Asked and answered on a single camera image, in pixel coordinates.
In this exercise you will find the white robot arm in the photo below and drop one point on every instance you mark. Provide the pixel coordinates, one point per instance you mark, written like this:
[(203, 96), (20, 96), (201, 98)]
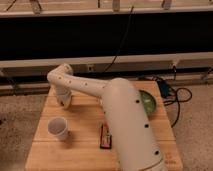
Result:
[(132, 134)]

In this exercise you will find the dark red candy bar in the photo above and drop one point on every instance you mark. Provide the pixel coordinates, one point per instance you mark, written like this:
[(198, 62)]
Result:
[(105, 138)]

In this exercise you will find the green bowl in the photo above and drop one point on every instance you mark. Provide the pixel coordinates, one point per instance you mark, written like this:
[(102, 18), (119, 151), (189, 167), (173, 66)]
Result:
[(149, 102)]

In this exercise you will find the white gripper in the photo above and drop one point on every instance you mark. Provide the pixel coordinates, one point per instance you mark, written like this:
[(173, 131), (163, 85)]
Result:
[(63, 97)]

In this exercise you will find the white paper cup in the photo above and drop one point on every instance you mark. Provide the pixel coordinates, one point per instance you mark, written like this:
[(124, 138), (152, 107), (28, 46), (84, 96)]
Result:
[(58, 127)]

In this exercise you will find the wooden table board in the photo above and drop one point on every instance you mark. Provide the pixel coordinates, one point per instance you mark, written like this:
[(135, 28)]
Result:
[(81, 151)]

